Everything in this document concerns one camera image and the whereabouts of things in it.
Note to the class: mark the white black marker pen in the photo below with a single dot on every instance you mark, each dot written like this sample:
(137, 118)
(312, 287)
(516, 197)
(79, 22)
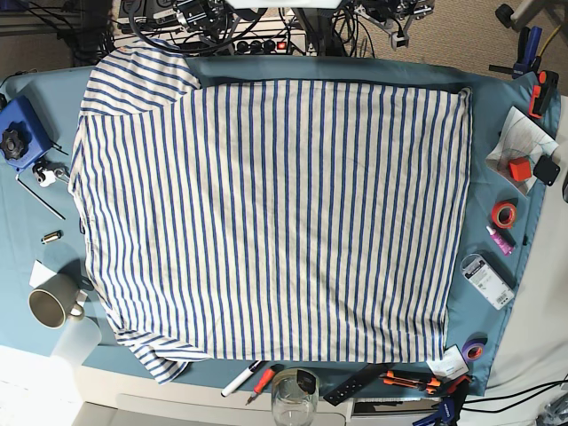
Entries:
(241, 378)

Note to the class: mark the white metal small part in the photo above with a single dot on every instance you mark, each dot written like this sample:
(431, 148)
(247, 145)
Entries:
(47, 173)

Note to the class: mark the white printed paper sheet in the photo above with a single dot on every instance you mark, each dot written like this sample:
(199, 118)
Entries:
(520, 137)

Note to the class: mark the blue black spring clamp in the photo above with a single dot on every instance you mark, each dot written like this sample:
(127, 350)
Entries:
(448, 409)

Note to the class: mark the red cube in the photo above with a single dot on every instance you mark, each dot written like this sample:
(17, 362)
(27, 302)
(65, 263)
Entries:
(520, 169)

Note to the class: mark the small brass cylinder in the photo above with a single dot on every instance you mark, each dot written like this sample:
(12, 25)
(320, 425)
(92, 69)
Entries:
(51, 237)

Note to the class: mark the clear plastic screw box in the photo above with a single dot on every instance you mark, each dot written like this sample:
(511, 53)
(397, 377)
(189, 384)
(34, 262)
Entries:
(477, 271)

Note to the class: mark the translucent plastic cup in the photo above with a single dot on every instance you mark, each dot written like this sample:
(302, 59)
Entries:
(77, 341)

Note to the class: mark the red tape roll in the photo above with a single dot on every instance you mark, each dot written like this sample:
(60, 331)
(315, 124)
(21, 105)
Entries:
(504, 214)

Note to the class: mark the blue device with black knob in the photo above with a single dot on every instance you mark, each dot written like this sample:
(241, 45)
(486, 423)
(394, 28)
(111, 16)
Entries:
(24, 140)

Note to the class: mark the teal table cloth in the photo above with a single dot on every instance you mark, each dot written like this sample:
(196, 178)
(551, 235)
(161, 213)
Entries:
(56, 96)

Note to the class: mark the blue black bar clamp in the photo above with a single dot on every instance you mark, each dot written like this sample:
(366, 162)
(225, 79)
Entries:
(528, 59)

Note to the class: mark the black square mount plate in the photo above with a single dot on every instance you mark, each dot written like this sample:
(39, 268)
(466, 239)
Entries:
(546, 170)

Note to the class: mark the grey ceramic mug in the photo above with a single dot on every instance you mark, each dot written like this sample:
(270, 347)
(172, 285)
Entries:
(55, 301)

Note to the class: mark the pink glue tube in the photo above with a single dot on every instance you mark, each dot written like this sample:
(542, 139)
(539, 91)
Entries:
(503, 244)

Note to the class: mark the orange black utility knife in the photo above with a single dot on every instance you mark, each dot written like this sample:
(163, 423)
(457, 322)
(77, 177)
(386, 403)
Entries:
(430, 385)

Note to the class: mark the black remote control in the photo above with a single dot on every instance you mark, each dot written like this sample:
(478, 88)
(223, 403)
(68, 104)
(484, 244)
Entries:
(356, 383)

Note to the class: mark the clear drinking glass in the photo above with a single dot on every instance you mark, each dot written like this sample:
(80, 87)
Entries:
(295, 396)

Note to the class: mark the white paper note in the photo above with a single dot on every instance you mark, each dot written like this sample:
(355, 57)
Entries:
(40, 274)

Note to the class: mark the black allen key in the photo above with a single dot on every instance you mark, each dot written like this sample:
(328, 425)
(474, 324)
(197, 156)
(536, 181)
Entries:
(38, 198)

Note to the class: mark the black orange clamp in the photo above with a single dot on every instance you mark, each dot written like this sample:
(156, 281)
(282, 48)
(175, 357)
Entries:
(542, 93)

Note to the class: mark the purple tape roll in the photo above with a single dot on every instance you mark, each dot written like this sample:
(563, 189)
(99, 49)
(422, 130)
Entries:
(473, 349)

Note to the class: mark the blue white striped T-shirt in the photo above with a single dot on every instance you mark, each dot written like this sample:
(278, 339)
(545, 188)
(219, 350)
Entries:
(278, 220)

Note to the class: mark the white card box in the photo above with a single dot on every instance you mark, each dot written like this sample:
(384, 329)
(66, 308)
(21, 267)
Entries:
(451, 366)

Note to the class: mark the red handled screwdriver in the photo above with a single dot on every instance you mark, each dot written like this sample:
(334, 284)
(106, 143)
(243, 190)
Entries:
(264, 381)

